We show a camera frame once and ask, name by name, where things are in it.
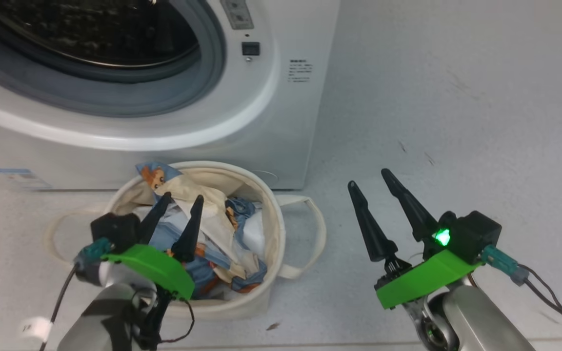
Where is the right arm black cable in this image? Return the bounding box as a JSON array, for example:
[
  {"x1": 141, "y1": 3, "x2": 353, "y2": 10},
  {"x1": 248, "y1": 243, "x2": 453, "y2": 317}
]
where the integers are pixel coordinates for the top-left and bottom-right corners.
[{"x1": 519, "y1": 265, "x2": 562, "y2": 351}]

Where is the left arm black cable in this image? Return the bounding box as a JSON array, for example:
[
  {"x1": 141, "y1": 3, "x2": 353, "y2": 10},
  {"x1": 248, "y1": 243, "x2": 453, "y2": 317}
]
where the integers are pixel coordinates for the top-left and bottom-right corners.
[{"x1": 39, "y1": 263, "x2": 80, "y2": 351}]

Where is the teal right cable connector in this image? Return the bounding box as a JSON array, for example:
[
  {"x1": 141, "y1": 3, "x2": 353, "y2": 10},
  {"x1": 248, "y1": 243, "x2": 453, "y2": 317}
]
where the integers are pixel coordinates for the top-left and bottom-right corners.
[{"x1": 480, "y1": 244, "x2": 530, "y2": 287}]

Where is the blue white garment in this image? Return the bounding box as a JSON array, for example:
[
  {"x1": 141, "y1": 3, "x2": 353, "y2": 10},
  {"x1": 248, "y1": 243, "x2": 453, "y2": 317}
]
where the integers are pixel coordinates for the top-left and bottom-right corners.
[{"x1": 154, "y1": 197, "x2": 268, "y2": 299}]

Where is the cream cartoon print cloth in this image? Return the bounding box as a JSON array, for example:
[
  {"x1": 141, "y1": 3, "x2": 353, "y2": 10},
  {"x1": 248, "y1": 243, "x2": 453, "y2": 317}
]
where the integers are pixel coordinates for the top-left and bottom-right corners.
[{"x1": 136, "y1": 163, "x2": 268, "y2": 293}]

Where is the white washing machine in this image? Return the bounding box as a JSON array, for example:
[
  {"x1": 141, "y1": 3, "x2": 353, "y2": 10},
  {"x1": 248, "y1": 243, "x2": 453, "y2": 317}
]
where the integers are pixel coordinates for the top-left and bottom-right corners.
[{"x1": 0, "y1": 0, "x2": 341, "y2": 192}]

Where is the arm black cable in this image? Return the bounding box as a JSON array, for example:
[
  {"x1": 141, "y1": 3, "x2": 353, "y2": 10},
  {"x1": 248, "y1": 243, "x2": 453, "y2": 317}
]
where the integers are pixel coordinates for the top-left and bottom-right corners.
[
  {"x1": 39, "y1": 263, "x2": 80, "y2": 351},
  {"x1": 519, "y1": 265, "x2": 562, "y2": 351}
]

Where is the teal left cable connector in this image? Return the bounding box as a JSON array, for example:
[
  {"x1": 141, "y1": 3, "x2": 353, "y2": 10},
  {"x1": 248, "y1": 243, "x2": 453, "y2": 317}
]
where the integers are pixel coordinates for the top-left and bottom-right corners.
[{"x1": 73, "y1": 237, "x2": 112, "y2": 273}]

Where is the teal cable connector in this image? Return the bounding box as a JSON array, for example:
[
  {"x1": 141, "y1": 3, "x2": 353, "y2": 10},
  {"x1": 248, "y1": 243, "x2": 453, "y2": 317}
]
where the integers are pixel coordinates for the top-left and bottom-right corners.
[
  {"x1": 73, "y1": 237, "x2": 112, "y2": 273},
  {"x1": 480, "y1": 244, "x2": 530, "y2": 287}
]

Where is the cream fabric laundry basket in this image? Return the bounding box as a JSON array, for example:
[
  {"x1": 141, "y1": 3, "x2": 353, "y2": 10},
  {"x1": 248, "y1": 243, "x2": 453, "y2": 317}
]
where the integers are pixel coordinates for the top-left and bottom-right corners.
[{"x1": 44, "y1": 161, "x2": 327, "y2": 320}]

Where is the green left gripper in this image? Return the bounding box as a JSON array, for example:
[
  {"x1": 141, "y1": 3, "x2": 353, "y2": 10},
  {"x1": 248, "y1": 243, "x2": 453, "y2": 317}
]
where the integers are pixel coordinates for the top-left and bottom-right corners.
[{"x1": 101, "y1": 192, "x2": 205, "y2": 300}]

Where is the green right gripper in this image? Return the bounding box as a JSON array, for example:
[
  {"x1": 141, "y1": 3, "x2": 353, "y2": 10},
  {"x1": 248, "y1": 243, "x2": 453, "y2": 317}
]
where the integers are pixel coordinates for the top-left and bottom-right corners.
[{"x1": 347, "y1": 168, "x2": 482, "y2": 311}]

